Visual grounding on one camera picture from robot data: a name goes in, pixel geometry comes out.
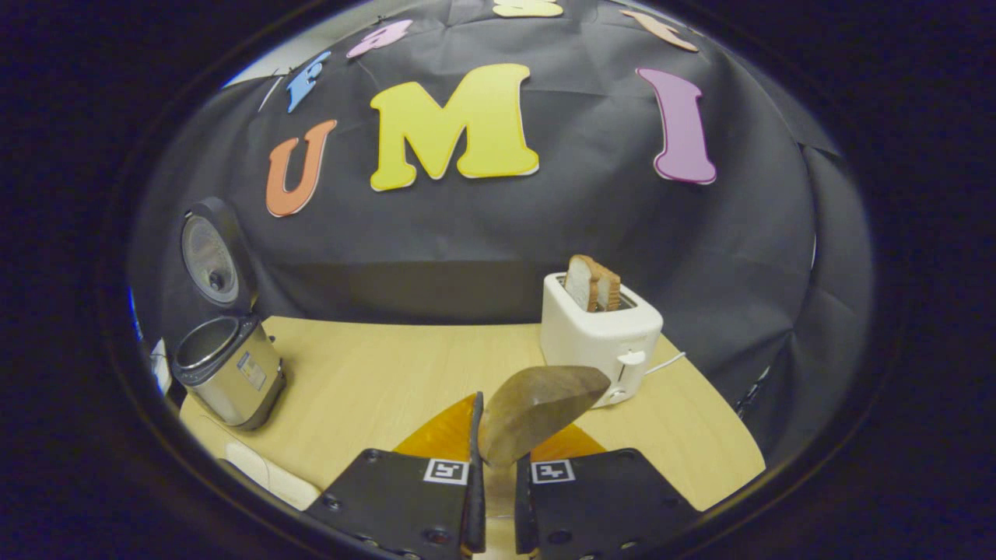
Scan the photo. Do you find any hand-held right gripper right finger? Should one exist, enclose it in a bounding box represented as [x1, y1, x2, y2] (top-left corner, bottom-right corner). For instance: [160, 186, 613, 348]
[514, 424, 701, 560]

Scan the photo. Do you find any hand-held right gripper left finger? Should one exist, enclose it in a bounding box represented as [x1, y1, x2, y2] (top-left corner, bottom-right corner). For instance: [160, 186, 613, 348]
[303, 391, 486, 560]

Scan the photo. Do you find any wooden spoon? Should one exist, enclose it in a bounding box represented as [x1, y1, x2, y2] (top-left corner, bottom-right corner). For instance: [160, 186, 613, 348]
[477, 366, 612, 530]

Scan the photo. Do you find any grey rice cooker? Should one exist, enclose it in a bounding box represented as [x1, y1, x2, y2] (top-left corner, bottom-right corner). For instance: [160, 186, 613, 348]
[170, 197, 287, 431]

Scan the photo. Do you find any white toaster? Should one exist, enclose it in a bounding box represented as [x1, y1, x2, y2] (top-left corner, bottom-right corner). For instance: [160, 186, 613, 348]
[539, 272, 665, 408]

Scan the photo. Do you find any white side table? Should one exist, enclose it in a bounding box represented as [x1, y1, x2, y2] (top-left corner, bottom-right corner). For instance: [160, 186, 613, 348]
[149, 338, 174, 396]

